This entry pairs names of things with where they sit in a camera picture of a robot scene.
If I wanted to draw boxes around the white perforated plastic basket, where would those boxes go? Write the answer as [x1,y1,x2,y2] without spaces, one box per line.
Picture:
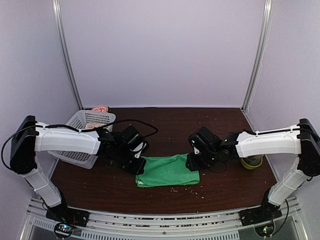
[48,110,116,169]

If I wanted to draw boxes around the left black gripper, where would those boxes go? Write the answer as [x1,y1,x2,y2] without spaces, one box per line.
[114,146,147,175]

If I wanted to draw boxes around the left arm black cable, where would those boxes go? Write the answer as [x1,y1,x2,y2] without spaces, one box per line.
[1,119,160,171]

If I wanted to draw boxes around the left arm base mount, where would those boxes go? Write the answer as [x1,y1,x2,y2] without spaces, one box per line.
[42,197,90,240]

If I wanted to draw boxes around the aluminium frame post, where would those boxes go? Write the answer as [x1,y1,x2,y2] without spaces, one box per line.
[241,0,274,113]
[52,0,84,110]

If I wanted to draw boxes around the white coral pattern mug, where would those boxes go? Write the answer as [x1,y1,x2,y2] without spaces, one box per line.
[245,155,263,163]

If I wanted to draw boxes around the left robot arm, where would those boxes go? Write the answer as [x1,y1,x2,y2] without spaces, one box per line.
[5,115,148,222]

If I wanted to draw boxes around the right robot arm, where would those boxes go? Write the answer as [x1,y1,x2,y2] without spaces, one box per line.
[185,118,320,221]

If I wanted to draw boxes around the right aluminium frame post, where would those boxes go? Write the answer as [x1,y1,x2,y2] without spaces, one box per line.
[241,0,274,113]

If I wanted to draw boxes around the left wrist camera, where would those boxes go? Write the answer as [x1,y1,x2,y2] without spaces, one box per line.
[120,125,149,159]

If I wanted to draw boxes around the left aluminium frame post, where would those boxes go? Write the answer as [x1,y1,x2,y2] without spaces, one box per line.
[52,0,84,110]

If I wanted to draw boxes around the green bowl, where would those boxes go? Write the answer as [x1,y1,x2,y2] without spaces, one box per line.
[240,157,263,170]

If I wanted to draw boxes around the orange bunny pattern towel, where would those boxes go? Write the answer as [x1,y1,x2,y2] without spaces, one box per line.
[85,123,113,132]

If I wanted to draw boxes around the green microfiber towel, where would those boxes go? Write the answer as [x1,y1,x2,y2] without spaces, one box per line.
[135,154,200,188]

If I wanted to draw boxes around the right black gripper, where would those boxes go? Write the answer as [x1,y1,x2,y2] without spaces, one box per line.
[185,149,219,172]

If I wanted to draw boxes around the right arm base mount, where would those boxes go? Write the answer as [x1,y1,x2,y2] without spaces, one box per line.
[238,200,283,238]

